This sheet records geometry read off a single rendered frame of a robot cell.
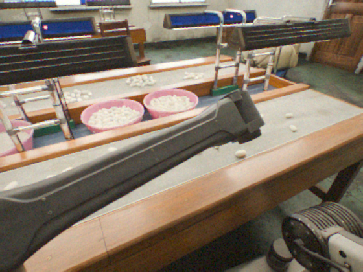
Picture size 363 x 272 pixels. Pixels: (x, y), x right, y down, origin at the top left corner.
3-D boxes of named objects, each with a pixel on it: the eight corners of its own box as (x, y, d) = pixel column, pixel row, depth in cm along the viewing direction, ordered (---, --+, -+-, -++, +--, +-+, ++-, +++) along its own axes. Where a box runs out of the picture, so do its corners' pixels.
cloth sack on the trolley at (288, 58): (298, 68, 330) (306, 43, 308) (264, 76, 299) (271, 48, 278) (269, 60, 370) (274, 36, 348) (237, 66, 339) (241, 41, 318)
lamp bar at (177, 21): (257, 22, 134) (260, 10, 130) (168, 30, 110) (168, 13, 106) (249, 21, 140) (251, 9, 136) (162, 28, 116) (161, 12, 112)
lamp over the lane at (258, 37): (350, 37, 93) (358, 19, 89) (240, 52, 69) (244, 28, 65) (332, 34, 99) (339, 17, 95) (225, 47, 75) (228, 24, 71)
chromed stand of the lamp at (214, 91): (238, 90, 137) (250, 10, 112) (212, 96, 129) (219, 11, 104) (220, 81, 151) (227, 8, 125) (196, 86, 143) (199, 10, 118)
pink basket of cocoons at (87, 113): (157, 128, 100) (156, 110, 94) (107, 155, 83) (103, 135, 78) (123, 111, 114) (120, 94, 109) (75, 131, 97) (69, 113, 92)
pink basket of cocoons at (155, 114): (207, 122, 105) (209, 103, 99) (157, 135, 94) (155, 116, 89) (182, 101, 124) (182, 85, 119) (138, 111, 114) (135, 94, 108)
